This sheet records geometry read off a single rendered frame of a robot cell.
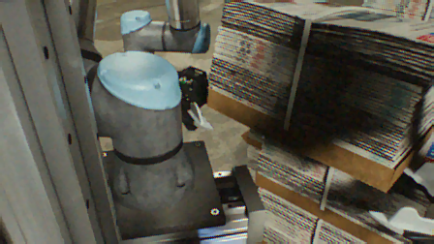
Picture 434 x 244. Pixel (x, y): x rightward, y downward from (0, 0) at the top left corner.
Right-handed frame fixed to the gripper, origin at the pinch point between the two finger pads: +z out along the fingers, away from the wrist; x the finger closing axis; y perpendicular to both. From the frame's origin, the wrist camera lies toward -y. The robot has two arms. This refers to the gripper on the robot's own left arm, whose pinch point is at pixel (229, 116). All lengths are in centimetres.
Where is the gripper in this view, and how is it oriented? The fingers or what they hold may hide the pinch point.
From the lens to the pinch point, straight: 79.5
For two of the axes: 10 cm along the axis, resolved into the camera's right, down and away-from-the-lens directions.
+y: -1.2, -7.4, -6.6
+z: 7.5, 3.6, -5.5
